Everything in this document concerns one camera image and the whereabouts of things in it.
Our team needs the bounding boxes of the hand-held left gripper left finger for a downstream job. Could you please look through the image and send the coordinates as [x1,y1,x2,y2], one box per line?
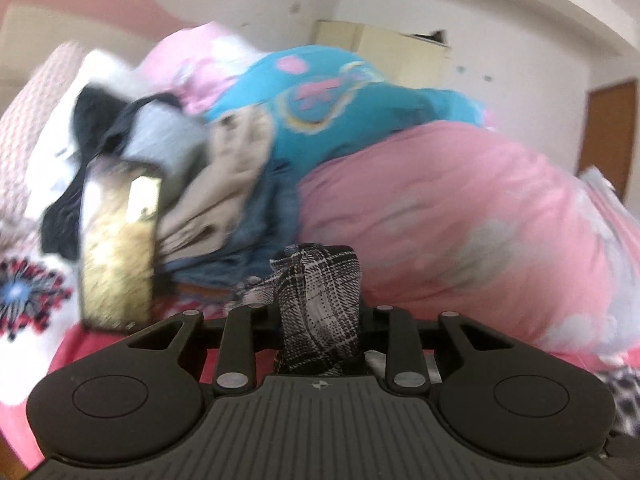
[127,304,281,395]

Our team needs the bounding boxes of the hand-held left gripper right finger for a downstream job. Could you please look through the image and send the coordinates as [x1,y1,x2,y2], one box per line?
[361,305,513,395]

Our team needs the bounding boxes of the black white plaid pants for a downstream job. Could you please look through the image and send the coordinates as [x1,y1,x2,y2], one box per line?
[227,242,640,441]

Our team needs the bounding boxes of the folded blue jeans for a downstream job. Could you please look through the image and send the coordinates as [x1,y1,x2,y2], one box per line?
[165,160,306,301]

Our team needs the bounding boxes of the folded beige pants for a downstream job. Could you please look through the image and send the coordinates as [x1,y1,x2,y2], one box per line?
[155,107,276,266]

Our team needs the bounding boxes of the pink grey floral quilt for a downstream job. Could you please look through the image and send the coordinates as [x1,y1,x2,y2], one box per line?
[297,120,640,366]

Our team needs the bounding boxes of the black smartphone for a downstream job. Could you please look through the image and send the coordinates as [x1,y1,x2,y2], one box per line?
[79,159,163,333]

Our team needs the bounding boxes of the pink fleece flower blanket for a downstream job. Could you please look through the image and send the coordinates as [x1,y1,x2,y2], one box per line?
[0,252,640,471]

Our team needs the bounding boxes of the teal cartoon print cloth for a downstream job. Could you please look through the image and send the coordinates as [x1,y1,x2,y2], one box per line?
[205,45,486,171]

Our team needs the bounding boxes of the folded grey cloth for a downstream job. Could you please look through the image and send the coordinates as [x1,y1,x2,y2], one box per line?
[122,105,211,181]

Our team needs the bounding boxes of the pink white floral cloth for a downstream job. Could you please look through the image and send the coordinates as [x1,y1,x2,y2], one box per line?
[137,22,266,116]

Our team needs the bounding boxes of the dark navy cloth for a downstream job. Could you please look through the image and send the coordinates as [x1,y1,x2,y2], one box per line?
[40,82,183,261]

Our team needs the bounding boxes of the beige cabinet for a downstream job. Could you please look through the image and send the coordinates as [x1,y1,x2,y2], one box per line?
[315,20,453,88]

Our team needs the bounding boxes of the brown wooden door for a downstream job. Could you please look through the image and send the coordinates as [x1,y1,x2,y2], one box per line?
[577,77,638,198]

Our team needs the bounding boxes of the pink checkered white cloth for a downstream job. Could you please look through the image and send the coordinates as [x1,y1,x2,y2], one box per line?
[0,42,93,221]

